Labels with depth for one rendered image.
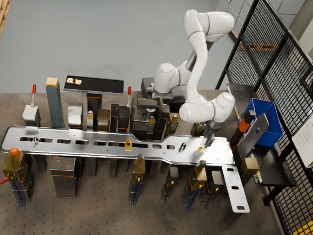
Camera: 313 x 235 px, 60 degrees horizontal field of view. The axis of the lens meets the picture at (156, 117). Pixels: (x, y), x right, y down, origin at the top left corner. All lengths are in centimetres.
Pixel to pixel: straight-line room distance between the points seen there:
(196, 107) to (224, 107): 15
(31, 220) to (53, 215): 11
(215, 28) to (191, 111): 61
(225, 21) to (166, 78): 64
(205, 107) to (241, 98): 84
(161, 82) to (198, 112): 83
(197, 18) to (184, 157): 83
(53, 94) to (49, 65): 200
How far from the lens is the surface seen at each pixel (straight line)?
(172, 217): 181
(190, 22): 169
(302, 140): 183
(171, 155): 166
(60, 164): 155
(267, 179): 177
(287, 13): 498
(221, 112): 143
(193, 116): 135
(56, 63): 386
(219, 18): 175
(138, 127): 180
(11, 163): 156
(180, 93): 233
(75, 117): 167
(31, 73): 372
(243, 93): 225
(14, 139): 173
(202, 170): 160
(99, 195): 181
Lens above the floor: 233
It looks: 47 degrees down
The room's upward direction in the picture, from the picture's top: 14 degrees clockwise
